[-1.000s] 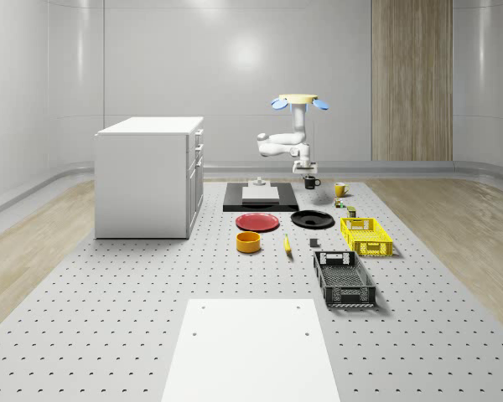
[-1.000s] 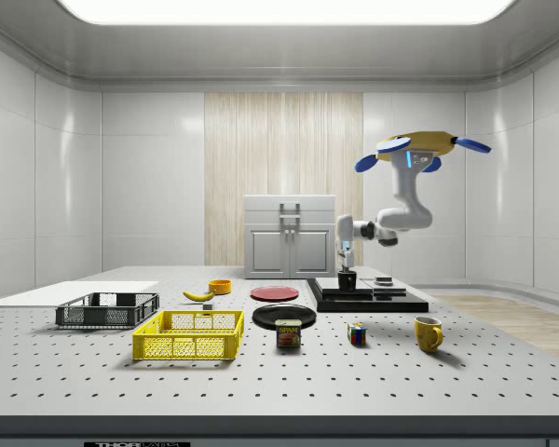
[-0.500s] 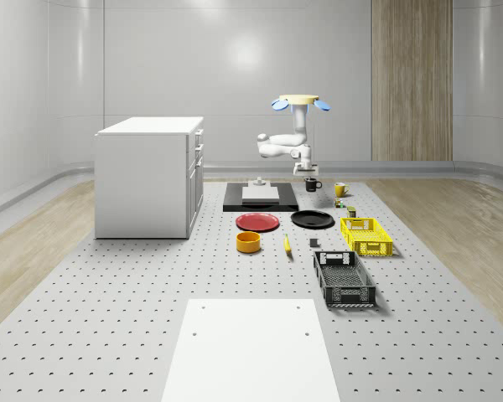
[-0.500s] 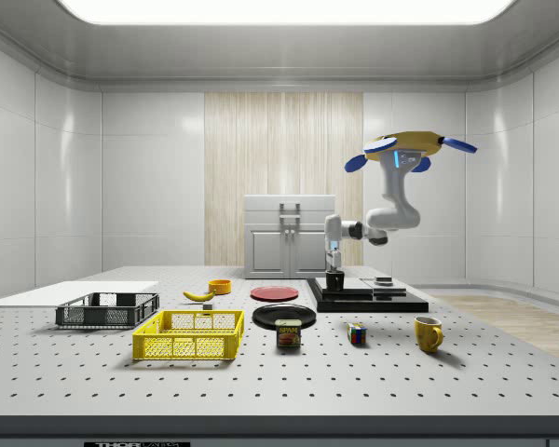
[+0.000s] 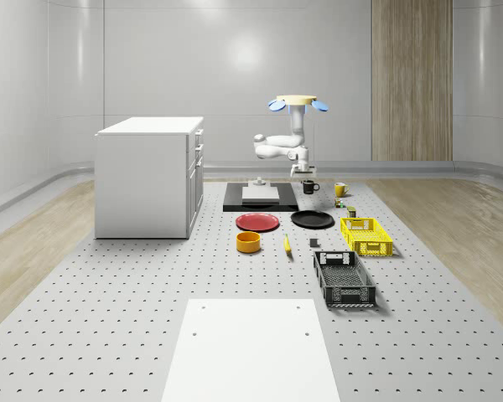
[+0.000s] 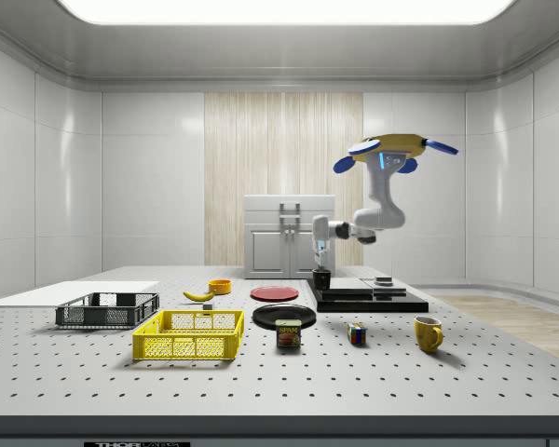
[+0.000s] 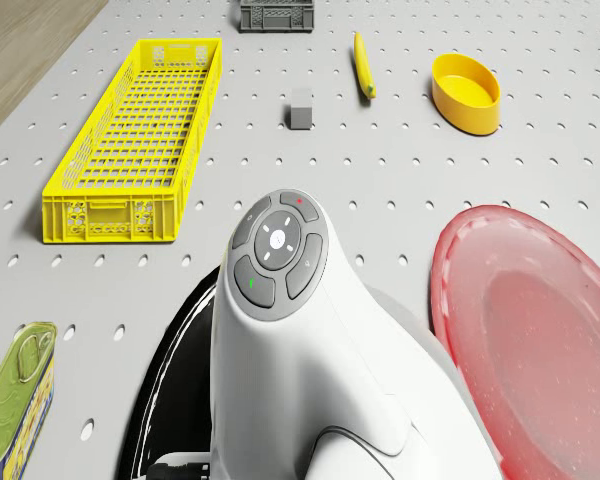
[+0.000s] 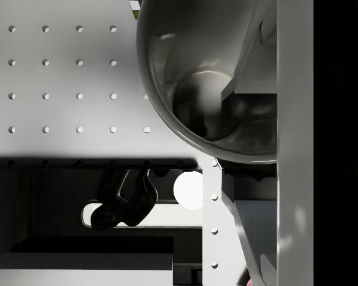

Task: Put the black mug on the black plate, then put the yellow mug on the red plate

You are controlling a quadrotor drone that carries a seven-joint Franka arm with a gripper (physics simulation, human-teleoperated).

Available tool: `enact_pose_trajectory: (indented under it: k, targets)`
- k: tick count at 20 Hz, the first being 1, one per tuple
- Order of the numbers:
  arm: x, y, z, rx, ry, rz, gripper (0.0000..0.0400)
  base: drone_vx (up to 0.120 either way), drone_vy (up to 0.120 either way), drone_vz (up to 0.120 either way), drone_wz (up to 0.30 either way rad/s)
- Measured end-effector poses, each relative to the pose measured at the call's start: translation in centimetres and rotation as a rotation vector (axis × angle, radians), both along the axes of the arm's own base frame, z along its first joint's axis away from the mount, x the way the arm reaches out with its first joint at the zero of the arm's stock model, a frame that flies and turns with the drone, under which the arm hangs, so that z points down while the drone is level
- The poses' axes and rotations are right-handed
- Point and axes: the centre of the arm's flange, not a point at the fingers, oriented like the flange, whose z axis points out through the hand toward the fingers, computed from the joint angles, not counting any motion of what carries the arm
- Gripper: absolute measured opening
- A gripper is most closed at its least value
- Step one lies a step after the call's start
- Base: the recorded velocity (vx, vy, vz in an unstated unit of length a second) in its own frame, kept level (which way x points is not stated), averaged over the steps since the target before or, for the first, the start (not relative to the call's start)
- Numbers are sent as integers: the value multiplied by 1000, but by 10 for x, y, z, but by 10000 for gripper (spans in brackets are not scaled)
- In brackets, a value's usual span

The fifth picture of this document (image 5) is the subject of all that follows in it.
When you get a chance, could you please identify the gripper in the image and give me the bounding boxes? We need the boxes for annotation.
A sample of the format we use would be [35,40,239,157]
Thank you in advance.
[290,164,319,178]

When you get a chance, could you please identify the black plate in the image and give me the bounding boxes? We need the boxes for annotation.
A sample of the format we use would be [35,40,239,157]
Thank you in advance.
[290,209,335,229]

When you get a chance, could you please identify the red plate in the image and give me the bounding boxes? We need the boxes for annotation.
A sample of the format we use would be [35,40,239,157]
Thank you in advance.
[235,212,281,232]

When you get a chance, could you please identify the yellow bowl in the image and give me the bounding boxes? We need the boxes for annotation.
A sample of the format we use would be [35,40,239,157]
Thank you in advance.
[236,231,262,255]

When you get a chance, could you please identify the yellow basket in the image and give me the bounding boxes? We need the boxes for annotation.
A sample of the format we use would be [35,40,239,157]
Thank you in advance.
[340,217,395,257]

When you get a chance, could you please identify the dark grey basket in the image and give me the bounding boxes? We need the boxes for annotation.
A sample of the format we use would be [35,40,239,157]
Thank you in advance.
[313,250,378,310]

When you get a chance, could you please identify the white cabinet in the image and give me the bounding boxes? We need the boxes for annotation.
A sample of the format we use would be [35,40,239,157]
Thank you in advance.
[94,116,205,240]

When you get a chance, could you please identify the white board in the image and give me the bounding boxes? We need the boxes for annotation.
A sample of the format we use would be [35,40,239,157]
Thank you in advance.
[161,298,342,402]

